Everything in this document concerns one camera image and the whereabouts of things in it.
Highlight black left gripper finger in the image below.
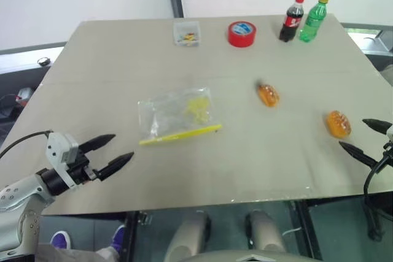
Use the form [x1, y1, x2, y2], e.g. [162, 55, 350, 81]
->
[97, 151, 135, 182]
[80, 134, 117, 154]

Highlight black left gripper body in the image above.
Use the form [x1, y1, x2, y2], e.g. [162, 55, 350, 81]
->
[67, 147, 103, 187]

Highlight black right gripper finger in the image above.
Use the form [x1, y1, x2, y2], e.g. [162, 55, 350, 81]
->
[338, 141, 379, 168]
[362, 118, 393, 136]

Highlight orange bread roll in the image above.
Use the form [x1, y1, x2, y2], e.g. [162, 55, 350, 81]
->
[325, 110, 352, 139]
[257, 83, 281, 109]

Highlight clear zip bag yellow seal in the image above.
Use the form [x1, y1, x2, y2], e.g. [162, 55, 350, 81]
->
[137, 87, 224, 147]

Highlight purple shoe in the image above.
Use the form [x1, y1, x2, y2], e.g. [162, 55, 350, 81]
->
[50, 230, 72, 251]
[111, 225, 128, 252]

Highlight grey trousers of person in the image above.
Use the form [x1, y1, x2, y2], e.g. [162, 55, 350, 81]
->
[36, 242, 121, 262]

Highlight red white object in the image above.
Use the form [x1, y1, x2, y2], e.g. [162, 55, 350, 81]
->
[15, 87, 34, 105]

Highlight grey rounded robot leg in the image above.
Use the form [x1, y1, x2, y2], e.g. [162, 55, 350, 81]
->
[244, 209, 287, 252]
[163, 210, 213, 262]

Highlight green bottle yellow cap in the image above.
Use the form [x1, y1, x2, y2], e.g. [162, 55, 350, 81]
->
[298, 0, 331, 44]

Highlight cola bottle red cap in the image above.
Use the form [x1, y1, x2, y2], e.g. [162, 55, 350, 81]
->
[278, 0, 306, 44]

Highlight clear box of coloured pins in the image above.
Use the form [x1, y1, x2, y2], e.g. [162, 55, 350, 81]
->
[173, 20, 201, 48]

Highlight grey robot torso front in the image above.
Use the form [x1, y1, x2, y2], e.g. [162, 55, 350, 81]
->
[180, 249, 305, 262]

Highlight red tape roll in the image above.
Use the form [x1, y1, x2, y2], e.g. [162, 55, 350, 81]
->
[227, 20, 259, 49]

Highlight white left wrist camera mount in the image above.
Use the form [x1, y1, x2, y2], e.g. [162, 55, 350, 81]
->
[45, 132, 80, 188]

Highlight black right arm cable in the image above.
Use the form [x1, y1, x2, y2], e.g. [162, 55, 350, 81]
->
[363, 142, 393, 242]

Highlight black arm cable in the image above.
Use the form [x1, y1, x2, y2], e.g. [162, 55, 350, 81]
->
[363, 142, 393, 242]
[0, 130, 52, 159]

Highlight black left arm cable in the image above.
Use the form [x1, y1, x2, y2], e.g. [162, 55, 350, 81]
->
[0, 130, 52, 159]

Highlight black table frame leg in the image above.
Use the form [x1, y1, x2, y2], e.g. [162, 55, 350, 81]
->
[122, 210, 139, 262]
[294, 199, 324, 262]

